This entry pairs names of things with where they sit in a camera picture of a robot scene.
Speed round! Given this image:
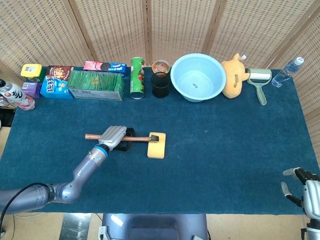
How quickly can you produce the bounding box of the wooden handled hammer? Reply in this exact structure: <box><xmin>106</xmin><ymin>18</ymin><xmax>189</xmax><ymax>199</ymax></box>
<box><xmin>84</xmin><ymin>133</ymin><xmax>161</xmax><ymax>144</ymax></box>

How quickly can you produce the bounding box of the pink and blue cookie box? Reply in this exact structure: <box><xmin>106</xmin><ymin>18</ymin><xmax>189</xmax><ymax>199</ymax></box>
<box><xmin>83</xmin><ymin>60</ymin><xmax>128</xmax><ymax>77</ymax></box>

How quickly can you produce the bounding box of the blue snack box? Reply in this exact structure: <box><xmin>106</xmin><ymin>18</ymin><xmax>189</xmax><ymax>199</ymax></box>
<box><xmin>39</xmin><ymin>75</ymin><xmax>74</xmax><ymax>100</ymax></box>

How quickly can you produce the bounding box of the yellow lidded container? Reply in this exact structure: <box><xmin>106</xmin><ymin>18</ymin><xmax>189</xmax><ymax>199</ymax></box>
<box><xmin>20</xmin><ymin>63</ymin><xmax>43</xmax><ymax>78</ymax></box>

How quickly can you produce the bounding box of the white drink bottle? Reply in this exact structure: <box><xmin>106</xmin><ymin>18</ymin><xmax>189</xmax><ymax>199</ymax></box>
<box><xmin>0</xmin><ymin>78</ymin><xmax>36</xmax><ymax>111</ymax></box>

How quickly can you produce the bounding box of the yellow plush toy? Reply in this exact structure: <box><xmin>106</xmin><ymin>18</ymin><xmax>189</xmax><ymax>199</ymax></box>
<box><xmin>220</xmin><ymin>53</ymin><xmax>250</xmax><ymax>99</ymax></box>

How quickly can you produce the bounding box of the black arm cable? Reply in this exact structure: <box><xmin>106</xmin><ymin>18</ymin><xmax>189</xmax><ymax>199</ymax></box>
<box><xmin>0</xmin><ymin>182</ymin><xmax>48</xmax><ymax>227</ymax></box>

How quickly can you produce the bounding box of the black mesh pen cup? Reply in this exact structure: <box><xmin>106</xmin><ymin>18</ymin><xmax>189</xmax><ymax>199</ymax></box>
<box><xmin>151</xmin><ymin>72</ymin><xmax>170</xmax><ymax>99</ymax></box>

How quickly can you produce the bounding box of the green lint roller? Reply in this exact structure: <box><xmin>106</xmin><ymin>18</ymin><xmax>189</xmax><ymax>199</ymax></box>
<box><xmin>246</xmin><ymin>68</ymin><xmax>273</xmax><ymax>106</ymax></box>

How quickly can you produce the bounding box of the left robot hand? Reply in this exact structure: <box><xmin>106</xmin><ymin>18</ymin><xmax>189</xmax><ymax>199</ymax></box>
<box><xmin>98</xmin><ymin>125</ymin><xmax>137</xmax><ymax>152</ymax></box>

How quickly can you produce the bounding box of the box of green packets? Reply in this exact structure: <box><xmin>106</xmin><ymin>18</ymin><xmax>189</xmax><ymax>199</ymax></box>
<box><xmin>67</xmin><ymin>69</ymin><xmax>126</xmax><ymax>102</ymax></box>

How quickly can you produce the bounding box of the yellow sponge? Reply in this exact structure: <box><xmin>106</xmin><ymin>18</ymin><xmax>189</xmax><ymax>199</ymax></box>
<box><xmin>146</xmin><ymin>132</ymin><xmax>167</xmax><ymax>160</ymax></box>

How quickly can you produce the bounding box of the folding woven screen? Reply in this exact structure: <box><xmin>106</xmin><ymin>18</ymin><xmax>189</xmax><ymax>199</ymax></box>
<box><xmin>0</xmin><ymin>0</ymin><xmax>320</xmax><ymax>161</ymax></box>

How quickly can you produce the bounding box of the clear water bottle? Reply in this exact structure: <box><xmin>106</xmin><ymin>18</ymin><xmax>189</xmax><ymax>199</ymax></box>
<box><xmin>271</xmin><ymin>56</ymin><xmax>305</xmax><ymax>88</ymax></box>

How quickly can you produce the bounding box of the purple small box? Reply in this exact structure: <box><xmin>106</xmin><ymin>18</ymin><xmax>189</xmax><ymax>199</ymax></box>
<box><xmin>21</xmin><ymin>81</ymin><xmax>42</xmax><ymax>99</ymax></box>

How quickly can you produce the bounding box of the green chips can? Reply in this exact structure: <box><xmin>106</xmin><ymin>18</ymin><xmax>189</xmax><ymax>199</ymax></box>
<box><xmin>129</xmin><ymin>56</ymin><xmax>146</xmax><ymax>100</ymax></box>

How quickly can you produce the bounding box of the blue table cloth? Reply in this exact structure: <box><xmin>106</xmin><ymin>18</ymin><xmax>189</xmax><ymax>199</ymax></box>
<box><xmin>0</xmin><ymin>66</ymin><xmax>320</xmax><ymax>216</ymax></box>

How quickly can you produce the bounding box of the robot base body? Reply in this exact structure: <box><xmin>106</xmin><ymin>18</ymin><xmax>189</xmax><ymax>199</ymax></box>
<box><xmin>97</xmin><ymin>213</ymin><xmax>211</xmax><ymax>240</ymax></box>

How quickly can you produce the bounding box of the brown pizza print box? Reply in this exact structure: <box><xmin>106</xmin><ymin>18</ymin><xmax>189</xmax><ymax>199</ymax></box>
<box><xmin>45</xmin><ymin>65</ymin><xmax>75</xmax><ymax>82</ymax></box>

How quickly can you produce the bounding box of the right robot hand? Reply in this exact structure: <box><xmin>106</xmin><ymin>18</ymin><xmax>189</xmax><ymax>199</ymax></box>
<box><xmin>281</xmin><ymin>167</ymin><xmax>320</xmax><ymax>219</ymax></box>

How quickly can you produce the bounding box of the light blue plastic basin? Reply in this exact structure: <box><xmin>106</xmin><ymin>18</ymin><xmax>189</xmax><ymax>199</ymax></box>
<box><xmin>170</xmin><ymin>53</ymin><xmax>228</xmax><ymax>103</ymax></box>

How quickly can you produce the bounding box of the instant noodle cup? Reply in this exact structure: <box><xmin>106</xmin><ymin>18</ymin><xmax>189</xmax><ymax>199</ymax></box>
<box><xmin>151</xmin><ymin>59</ymin><xmax>172</xmax><ymax>75</ymax></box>

